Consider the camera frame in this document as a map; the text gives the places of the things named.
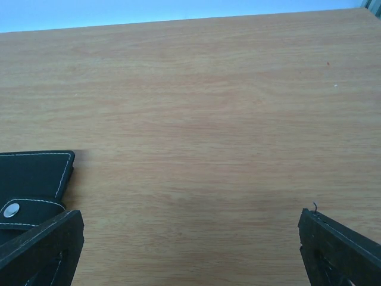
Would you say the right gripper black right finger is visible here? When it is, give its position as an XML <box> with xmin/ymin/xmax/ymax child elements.
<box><xmin>298</xmin><ymin>208</ymin><xmax>380</xmax><ymax>285</ymax></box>

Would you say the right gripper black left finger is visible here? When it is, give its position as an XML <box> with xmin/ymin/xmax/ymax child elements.
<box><xmin>1</xmin><ymin>210</ymin><xmax>85</xmax><ymax>285</ymax></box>

